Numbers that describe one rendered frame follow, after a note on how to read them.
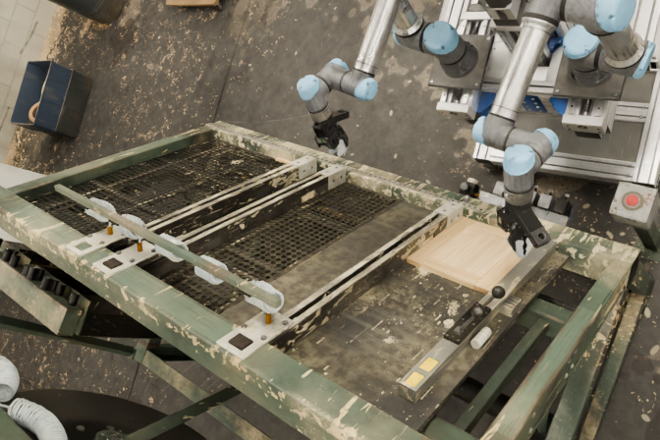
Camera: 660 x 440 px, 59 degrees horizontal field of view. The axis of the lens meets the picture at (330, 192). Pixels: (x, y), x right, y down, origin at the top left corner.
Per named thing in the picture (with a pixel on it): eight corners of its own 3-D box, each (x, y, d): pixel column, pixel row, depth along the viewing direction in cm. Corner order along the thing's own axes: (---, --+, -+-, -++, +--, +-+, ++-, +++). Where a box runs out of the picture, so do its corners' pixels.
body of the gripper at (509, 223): (519, 216, 169) (518, 183, 162) (538, 233, 163) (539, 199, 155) (496, 227, 168) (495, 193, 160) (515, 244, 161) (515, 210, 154)
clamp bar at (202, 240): (349, 183, 266) (350, 133, 255) (115, 303, 183) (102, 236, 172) (332, 177, 271) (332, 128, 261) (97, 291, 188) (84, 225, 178)
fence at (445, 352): (555, 250, 212) (557, 242, 211) (414, 404, 146) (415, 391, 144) (541, 247, 215) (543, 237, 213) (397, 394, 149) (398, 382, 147)
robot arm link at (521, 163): (542, 145, 148) (524, 164, 144) (541, 180, 154) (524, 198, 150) (514, 137, 153) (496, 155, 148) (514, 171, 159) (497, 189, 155)
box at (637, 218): (661, 200, 210) (657, 189, 195) (649, 232, 209) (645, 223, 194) (626, 192, 216) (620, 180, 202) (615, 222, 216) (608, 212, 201)
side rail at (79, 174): (214, 147, 322) (212, 129, 317) (10, 220, 245) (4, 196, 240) (204, 144, 327) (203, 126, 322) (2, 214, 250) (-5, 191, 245)
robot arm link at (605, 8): (613, 39, 192) (574, -34, 148) (662, 49, 184) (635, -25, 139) (597, 74, 194) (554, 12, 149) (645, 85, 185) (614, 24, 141)
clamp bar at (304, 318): (466, 221, 232) (472, 165, 222) (245, 391, 149) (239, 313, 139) (444, 214, 238) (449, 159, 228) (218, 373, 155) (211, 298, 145)
